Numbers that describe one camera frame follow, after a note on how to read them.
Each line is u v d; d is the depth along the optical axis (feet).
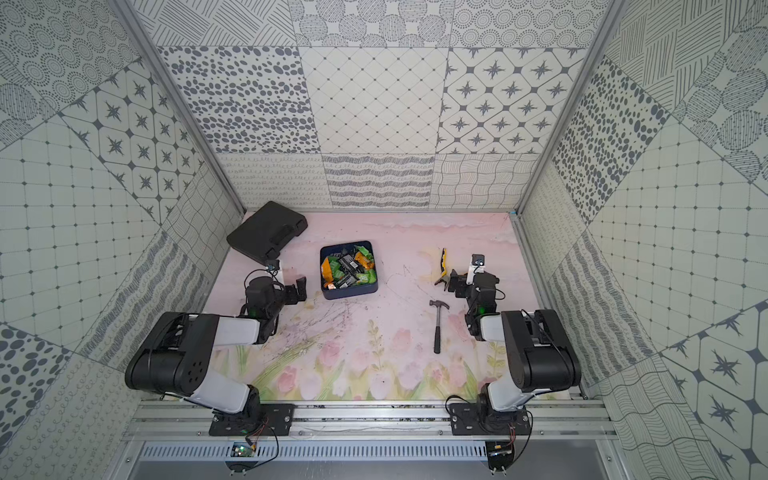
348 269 3.21
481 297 2.38
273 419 2.41
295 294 2.86
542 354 1.50
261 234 3.53
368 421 2.49
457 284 2.80
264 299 2.43
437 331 2.94
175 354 1.52
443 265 3.40
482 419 2.21
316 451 2.30
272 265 2.70
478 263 2.66
